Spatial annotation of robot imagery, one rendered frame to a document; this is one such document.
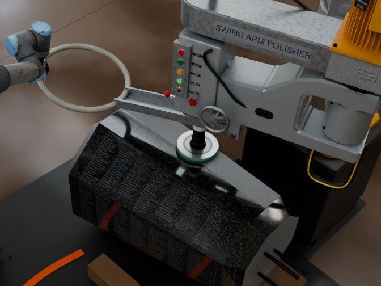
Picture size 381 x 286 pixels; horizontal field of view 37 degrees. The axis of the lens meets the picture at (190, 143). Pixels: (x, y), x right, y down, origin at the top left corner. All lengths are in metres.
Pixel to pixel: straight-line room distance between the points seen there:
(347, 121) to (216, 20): 0.67
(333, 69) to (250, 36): 0.34
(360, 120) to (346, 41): 0.36
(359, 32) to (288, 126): 0.54
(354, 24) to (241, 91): 0.58
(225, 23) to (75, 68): 2.63
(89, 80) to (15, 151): 0.92
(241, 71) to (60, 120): 2.08
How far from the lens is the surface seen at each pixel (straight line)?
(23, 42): 2.74
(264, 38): 2.27
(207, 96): 2.54
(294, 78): 2.36
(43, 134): 4.21
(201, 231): 2.73
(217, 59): 2.41
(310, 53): 2.24
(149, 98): 2.94
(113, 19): 5.37
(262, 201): 2.74
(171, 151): 2.91
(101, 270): 3.27
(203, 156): 2.85
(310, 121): 2.56
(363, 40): 2.17
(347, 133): 2.44
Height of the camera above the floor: 2.86
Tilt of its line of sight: 44 degrees down
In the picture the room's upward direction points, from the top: 5 degrees clockwise
